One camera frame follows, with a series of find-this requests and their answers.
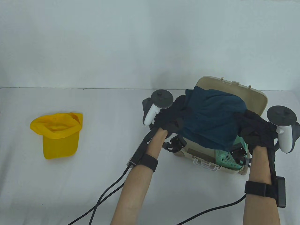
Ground person's right hand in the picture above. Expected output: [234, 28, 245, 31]
[234, 110, 280, 151]

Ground person's left hand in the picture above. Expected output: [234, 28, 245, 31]
[150, 95, 195, 139]

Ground beige hard-shell suitcase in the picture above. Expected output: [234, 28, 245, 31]
[172, 76, 268, 176]

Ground green mesh bag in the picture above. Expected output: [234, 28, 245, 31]
[214, 135, 250, 170]

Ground dark teal shorts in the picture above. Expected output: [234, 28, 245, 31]
[180, 86, 247, 152]

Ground yellow cap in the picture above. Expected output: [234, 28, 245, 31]
[30, 113, 83, 160]

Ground person's left forearm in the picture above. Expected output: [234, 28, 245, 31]
[110, 128, 169, 225]

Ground person's right forearm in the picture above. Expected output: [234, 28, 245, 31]
[243, 145, 281, 225]

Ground grey left hand controller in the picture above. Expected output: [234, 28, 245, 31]
[142, 90, 174, 127]

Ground grey hand controller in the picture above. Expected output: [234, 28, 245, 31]
[267, 106, 300, 154]
[142, 90, 174, 127]

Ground grey right hand controller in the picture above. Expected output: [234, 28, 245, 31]
[267, 106, 300, 154]

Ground black left wrist sensor box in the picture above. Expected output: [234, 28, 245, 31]
[127, 131, 155, 167]

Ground black wrist sensor box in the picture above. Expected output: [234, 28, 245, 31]
[127, 131, 155, 167]
[277, 177, 286, 208]

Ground black right wrist sensor box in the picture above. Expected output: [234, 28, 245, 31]
[277, 177, 286, 208]

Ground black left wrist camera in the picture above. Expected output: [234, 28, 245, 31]
[163, 135, 187, 153]

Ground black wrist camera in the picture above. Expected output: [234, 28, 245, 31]
[163, 135, 187, 153]
[230, 143, 252, 166]

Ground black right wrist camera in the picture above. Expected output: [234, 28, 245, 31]
[230, 143, 252, 166]

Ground black left wrist strap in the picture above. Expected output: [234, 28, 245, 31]
[138, 154, 159, 173]

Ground black wrist strap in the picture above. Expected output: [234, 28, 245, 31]
[245, 181, 278, 199]
[138, 154, 159, 173]

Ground black right wrist strap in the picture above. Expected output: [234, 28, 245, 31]
[245, 181, 278, 199]

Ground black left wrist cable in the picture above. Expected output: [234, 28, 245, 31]
[89, 180, 124, 225]
[67, 164, 132, 225]

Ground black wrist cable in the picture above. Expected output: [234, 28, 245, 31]
[67, 164, 132, 225]
[89, 180, 124, 225]
[178, 195, 247, 225]

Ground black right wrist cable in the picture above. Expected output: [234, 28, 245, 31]
[178, 195, 247, 225]

